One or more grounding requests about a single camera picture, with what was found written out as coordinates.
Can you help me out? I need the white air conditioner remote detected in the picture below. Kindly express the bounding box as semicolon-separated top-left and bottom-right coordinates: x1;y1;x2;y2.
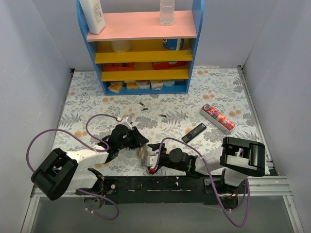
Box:
138;144;148;164

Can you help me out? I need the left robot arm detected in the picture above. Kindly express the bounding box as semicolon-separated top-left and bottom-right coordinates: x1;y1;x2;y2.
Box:
31;124;149;200

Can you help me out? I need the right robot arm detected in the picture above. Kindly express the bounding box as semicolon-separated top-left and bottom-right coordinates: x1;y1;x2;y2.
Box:
145;136;265;193

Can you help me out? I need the black TV remote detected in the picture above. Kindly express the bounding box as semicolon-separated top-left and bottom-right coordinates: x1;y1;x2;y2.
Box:
182;123;207;143

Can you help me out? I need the yellow white small box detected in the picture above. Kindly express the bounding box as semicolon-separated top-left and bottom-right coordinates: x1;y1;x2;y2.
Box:
126;83;138;90

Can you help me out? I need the white orange small carton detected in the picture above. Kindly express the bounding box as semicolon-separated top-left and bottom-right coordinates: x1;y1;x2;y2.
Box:
150;80;163;91

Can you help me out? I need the yellow red small box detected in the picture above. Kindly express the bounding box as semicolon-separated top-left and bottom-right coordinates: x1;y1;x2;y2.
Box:
108;81;123;94

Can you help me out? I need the teal white small box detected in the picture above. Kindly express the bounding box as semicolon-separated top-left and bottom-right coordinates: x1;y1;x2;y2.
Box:
163;80;175;87

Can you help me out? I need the red toothpaste box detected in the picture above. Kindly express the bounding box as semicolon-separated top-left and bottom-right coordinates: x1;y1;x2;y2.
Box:
199;104;235;135

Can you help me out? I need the floral patterned table mat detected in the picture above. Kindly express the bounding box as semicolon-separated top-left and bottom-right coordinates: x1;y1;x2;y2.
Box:
45;67;272;177

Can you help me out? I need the red orange box right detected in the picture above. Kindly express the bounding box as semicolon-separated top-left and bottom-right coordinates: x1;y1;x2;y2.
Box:
152;61;187;70

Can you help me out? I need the orange box left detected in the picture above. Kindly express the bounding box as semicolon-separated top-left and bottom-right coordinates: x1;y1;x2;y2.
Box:
102;63;136;71

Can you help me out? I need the blue wooden shelf unit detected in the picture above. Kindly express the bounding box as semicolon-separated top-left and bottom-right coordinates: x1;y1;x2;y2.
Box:
76;0;205;96

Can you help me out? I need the white cylindrical container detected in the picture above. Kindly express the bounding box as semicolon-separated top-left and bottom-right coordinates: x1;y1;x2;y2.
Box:
111;40;132;53

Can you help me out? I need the blue white round container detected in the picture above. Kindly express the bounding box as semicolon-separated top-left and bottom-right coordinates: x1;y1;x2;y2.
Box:
163;38;184;51

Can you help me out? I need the clear plastic water bottle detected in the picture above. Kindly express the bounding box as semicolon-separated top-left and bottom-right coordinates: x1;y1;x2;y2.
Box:
159;0;175;26

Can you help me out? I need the white plastic bottle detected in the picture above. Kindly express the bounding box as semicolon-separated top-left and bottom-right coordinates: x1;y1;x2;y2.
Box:
79;0;105;34

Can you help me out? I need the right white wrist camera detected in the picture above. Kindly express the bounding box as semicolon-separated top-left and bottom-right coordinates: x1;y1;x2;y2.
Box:
146;155;160;175

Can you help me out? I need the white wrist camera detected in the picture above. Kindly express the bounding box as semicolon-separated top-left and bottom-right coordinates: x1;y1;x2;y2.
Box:
146;155;160;175
117;116;132;130

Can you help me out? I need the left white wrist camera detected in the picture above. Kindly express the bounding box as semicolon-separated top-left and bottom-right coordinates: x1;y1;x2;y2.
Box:
117;116;132;130

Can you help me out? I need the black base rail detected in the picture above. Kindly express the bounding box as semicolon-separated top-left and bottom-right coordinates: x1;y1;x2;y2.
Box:
96;174;218;205

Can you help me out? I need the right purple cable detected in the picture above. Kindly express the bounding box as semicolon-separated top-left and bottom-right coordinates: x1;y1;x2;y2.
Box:
154;137;251;228

